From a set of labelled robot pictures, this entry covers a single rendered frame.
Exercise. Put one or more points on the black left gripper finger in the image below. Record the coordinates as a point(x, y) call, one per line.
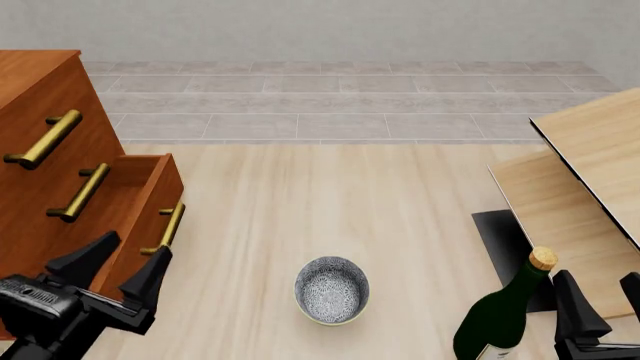
point(87, 260)
point(146, 281)

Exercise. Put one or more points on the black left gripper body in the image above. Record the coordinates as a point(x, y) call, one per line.
point(132, 318)

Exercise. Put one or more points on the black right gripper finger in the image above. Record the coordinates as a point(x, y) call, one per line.
point(575, 307)
point(632, 292)

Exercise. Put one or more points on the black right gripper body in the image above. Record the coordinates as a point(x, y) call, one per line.
point(600, 350)

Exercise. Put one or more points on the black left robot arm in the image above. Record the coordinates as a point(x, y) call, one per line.
point(35, 311)

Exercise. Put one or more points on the wooden cabinet with drawers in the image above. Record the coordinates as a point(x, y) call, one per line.
point(30, 78)

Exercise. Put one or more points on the dark green corked bottle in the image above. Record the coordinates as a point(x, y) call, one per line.
point(495, 322)

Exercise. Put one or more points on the pale wooden board rack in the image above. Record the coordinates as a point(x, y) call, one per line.
point(555, 195)

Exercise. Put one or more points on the grey patterned bowl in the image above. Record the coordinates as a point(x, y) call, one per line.
point(331, 290)

